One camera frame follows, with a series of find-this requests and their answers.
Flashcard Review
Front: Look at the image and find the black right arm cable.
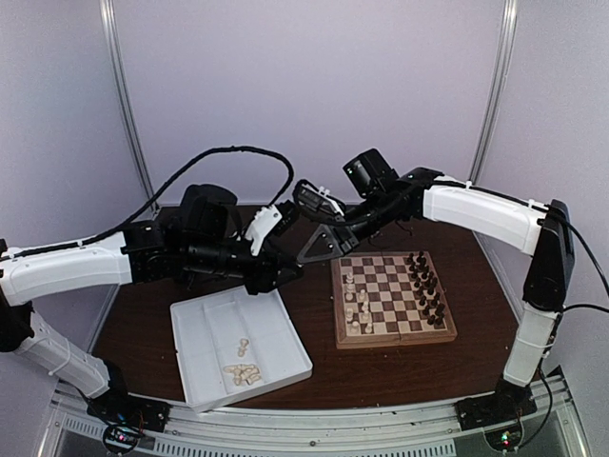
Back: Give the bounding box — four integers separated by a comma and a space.
537, 204, 609, 420

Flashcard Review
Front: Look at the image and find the row of dark chess pieces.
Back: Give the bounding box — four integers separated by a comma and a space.
405, 251, 447, 331

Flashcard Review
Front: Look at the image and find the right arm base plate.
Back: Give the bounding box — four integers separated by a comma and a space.
455, 392, 538, 431

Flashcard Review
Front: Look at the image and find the wooden chess board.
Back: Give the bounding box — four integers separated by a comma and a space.
331, 251, 458, 349

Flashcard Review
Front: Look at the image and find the left aluminium corner post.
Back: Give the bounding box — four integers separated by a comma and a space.
99, 0, 154, 199

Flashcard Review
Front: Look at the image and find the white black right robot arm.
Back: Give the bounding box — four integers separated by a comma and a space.
292, 149, 575, 421

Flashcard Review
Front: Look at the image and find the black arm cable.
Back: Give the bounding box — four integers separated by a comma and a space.
70, 145, 295, 248
537, 204, 609, 420

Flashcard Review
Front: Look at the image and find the white piece in tray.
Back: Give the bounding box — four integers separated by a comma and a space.
237, 338, 249, 358

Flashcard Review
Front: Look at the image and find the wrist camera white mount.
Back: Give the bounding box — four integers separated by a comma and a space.
292, 179, 346, 218
245, 200, 299, 257

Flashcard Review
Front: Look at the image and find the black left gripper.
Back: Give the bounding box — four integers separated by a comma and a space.
185, 236, 305, 295

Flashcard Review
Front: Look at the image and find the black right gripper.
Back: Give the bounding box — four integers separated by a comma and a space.
297, 190, 395, 265

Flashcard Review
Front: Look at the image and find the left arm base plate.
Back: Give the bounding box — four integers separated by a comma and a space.
86, 396, 170, 432

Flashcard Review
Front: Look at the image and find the aluminium front frame rail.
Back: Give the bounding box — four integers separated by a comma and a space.
37, 366, 586, 457

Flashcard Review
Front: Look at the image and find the aluminium corner post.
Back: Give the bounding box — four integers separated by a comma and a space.
99, 0, 154, 199
469, 0, 519, 183

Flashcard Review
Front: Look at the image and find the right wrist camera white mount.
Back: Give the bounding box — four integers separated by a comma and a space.
292, 179, 346, 218

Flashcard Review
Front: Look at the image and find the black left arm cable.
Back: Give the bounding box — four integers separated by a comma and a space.
70, 145, 295, 248

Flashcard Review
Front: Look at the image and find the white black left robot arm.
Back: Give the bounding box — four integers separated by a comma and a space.
1, 185, 302, 423

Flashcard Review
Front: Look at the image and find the right aluminium corner post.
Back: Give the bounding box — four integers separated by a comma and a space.
469, 0, 519, 183

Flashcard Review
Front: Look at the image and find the pile of white chess pieces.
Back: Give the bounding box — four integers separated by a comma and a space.
223, 364, 262, 386

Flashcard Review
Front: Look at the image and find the white compartment tray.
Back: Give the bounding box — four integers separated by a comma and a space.
170, 287, 313, 413

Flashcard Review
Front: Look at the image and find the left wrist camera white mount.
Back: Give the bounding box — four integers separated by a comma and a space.
245, 200, 299, 257

